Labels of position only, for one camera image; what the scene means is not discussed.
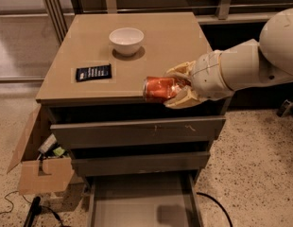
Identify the red coke can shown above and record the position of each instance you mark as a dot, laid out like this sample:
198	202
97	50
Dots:
162	89

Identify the white ceramic bowl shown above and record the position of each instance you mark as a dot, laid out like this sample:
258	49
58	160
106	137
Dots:
126	40

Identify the top grey drawer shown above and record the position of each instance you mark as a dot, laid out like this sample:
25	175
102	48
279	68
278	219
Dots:
138	132

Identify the metal window frame railing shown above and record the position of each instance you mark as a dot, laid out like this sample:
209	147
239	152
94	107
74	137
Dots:
208	12

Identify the black device on floor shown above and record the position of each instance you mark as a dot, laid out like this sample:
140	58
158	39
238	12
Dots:
34	210

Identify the middle grey drawer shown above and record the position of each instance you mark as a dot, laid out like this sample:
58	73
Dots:
139	164

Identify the bottom grey open drawer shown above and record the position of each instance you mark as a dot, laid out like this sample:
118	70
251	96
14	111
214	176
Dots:
144	200

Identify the tan drawer cabinet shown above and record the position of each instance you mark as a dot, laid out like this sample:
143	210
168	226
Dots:
170	39

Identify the small grey floor object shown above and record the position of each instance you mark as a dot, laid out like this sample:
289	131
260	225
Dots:
285	108

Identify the white packet in box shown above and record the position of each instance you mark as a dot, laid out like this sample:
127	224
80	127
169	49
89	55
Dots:
48	144

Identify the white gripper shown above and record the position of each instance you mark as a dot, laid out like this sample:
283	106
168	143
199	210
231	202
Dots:
207	76

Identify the brown cardboard box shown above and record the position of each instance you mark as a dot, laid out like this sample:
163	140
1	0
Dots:
39	176

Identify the dark blue snack packet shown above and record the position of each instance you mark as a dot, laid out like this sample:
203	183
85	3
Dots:
94	73

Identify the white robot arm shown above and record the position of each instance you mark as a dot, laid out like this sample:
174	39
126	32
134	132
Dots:
264	62

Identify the green packet in box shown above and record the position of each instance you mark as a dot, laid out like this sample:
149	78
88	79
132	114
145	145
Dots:
58	152

